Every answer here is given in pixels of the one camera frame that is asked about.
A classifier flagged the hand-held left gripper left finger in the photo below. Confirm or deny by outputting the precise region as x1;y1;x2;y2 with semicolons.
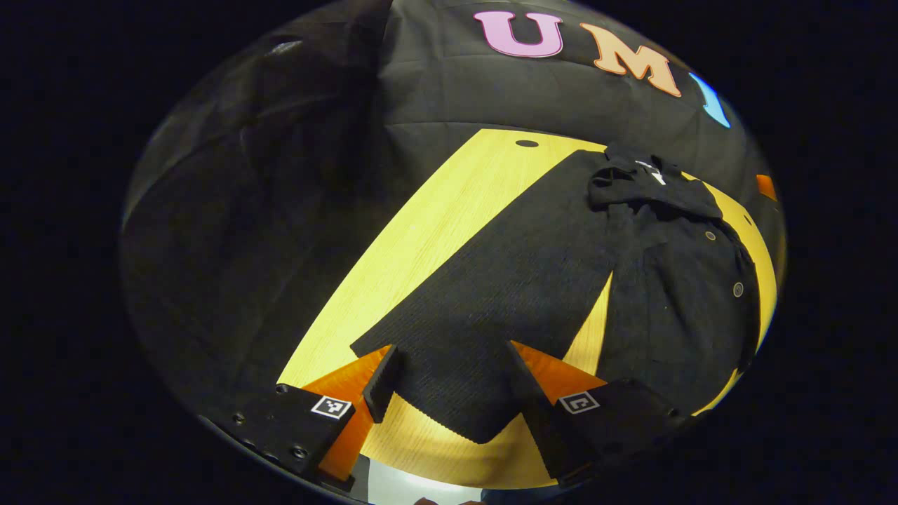
203;344;405;486

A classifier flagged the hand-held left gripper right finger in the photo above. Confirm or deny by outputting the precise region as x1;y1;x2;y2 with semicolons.
505;339;694;486

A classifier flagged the black buttoned coat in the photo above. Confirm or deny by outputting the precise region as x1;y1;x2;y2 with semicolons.
349;142;763;445

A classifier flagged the black backdrop cloth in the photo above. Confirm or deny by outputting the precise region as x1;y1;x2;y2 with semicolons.
119;0;788;411

